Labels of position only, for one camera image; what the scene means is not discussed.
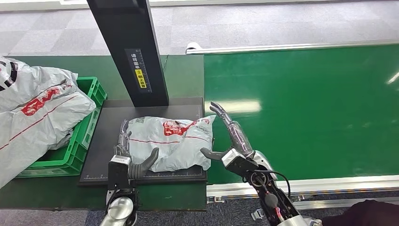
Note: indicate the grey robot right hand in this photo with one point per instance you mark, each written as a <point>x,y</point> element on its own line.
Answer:
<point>238,140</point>

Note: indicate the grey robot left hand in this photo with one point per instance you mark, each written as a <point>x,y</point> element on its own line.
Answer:
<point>140,170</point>

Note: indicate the small grey red-print package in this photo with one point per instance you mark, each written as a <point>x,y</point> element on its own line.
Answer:
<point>174,146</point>

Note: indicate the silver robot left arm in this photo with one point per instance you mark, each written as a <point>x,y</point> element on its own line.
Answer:
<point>120,210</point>

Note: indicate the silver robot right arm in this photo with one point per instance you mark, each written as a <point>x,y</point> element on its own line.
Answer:
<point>274,199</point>

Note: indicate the small metal conveyor clamp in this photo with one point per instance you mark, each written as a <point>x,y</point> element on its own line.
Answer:
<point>215,200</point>

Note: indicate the green conveyor belt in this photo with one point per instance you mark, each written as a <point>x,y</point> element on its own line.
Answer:
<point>311,81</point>

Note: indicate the white conveyor roller end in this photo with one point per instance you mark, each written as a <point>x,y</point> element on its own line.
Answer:
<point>193,46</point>

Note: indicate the black scanner platform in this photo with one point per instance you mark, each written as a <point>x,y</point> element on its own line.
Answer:
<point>106,140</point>

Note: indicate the green plastic crate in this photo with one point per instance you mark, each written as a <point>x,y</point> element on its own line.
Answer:
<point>78,146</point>

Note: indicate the black yellow column label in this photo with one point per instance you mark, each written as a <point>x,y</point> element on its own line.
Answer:
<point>138,70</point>

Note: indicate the black scanner column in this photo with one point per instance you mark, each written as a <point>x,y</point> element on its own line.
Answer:
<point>124,28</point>

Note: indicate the black cloth object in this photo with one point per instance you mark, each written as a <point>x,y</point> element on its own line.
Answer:
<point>364,215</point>

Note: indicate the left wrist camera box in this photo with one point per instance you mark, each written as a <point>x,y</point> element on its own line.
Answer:
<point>118,174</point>

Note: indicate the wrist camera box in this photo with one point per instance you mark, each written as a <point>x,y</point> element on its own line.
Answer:
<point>118,174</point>
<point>240,163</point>

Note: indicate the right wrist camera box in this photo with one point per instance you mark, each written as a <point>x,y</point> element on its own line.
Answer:
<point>240,163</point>

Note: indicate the large metal conveyor bracket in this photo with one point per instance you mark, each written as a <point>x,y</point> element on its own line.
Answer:
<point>257,214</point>

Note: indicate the wide aluminium conveyor rail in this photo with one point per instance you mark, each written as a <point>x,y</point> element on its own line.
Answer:
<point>327,185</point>

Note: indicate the thin aluminium conveyor rail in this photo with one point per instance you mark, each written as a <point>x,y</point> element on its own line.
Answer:
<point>296,46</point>

